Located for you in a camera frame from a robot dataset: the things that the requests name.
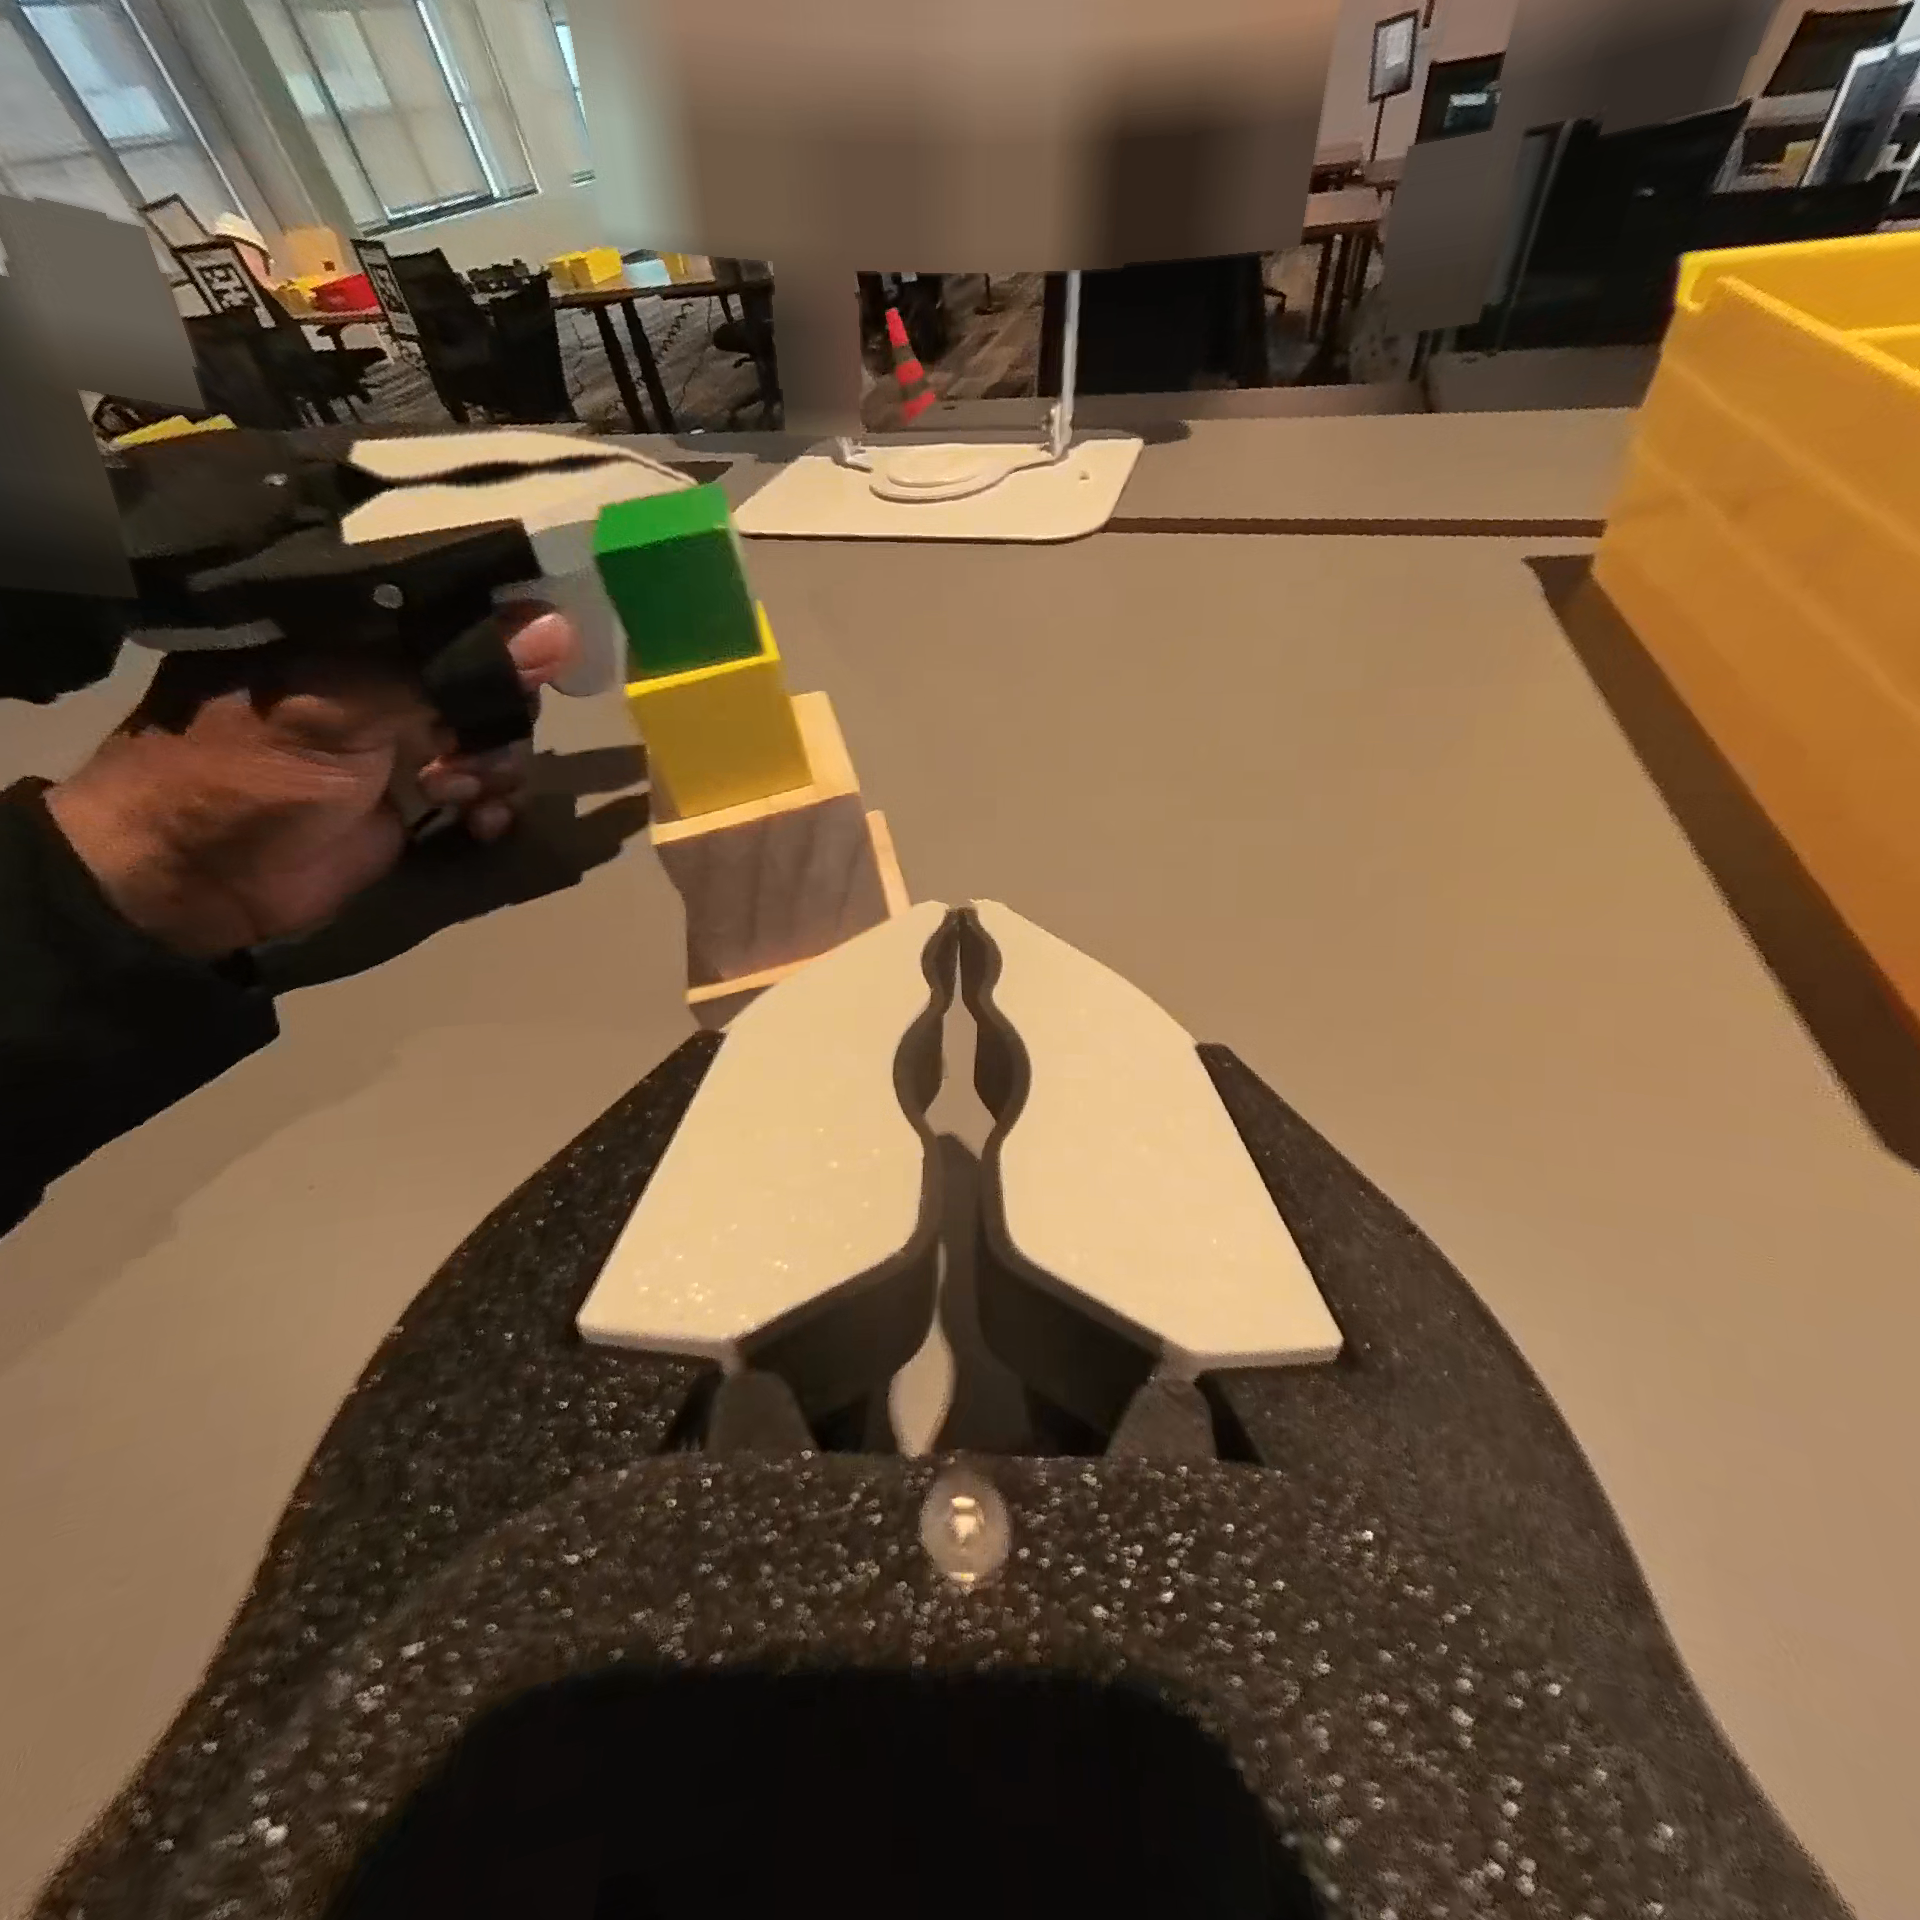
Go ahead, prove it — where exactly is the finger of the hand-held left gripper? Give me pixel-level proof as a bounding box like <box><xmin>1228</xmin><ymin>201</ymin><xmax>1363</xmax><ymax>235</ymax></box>
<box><xmin>339</xmin><ymin>464</ymin><xmax>665</xmax><ymax>698</ymax></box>
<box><xmin>345</xmin><ymin>429</ymin><xmax>702</xmax><ymax>491</ymax></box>

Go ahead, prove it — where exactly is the white document stand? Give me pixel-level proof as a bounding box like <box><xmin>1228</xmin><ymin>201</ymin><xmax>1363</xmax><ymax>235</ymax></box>
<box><xmin>732</xmin><ymin>269</ymin><xmax>1144</xmax><ymax>545</ymax></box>

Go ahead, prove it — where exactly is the green wooden cube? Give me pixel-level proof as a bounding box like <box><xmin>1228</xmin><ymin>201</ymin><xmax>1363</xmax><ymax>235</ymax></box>
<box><xmin>591</xmin><ymin>482</ymin><xmax>763</xmax><ymax>682</ymax></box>

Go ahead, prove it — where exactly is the person's left forearm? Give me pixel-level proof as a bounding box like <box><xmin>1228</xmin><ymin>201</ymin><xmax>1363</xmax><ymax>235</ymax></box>
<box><xmin>0</xmin><ymin>779</ymin><xmax>287</xmax><ymax>1240</ymax></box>

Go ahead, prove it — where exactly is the yellow plastic bin stack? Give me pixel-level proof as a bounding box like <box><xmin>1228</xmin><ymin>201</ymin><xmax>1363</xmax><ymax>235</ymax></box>
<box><xmin>1590</xmin><ymin>224</ymin><xmax>1920</xmax><ymax>1037</ymax></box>

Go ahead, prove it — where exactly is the large plain wooden cube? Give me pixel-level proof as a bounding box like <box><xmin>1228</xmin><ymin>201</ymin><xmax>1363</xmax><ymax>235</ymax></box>
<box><xmin>681</xmin><ymin>810</ymin><xmax>916</xmax><ymax>1034</ymax></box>

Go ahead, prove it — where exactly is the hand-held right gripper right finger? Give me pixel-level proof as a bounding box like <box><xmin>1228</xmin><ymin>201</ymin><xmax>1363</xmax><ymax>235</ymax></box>
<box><xmin>959</xmin><ymin>896</ymin><xmax>1347</xmax><ymax>1427</ymax></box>

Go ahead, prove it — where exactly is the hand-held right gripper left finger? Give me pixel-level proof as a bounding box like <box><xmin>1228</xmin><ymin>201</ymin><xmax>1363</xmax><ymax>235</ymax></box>
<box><xmin>575</xmin><ymin>901</ymin><xmax>963</xmax><ymax>1427</ymax></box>

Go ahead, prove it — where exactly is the printed tag board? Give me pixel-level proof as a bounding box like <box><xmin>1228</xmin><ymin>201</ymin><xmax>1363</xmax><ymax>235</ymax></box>
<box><xmin>349</xmin><ymin>237</ymin><xmax>424</xmax><ymax>341</ymax></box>
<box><xmin>141</xmin><ymin>195</ymin><xmax>278</xmax><ymax>325</ymax></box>

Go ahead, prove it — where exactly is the medium plain wooden cube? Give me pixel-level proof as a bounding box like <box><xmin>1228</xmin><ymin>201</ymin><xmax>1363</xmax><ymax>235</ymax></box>
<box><xmin>649</xmin><ymin>691</ymin><xmax>888</xmax><ymax>985</ymax></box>

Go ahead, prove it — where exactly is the yellow wooden cube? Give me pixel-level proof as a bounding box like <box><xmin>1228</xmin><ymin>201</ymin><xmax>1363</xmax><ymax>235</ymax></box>
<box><xmin>622</xmin><ymin>603</ymin><xmax>815</xmax><ymax>819</ymax></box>

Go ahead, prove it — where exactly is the black office chair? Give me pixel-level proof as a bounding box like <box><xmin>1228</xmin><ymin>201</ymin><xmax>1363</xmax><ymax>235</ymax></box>
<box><xmin>398</xmin><ymin>248</ymin><xmax>575</xmax><ymax>426</ymax></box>

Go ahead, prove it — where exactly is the person's left hand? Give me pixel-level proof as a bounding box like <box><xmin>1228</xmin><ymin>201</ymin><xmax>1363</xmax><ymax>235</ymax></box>
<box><xmin>47</xmin><ymin>608</ymin><xmax>584</xmax><ymax>964</ymax></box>

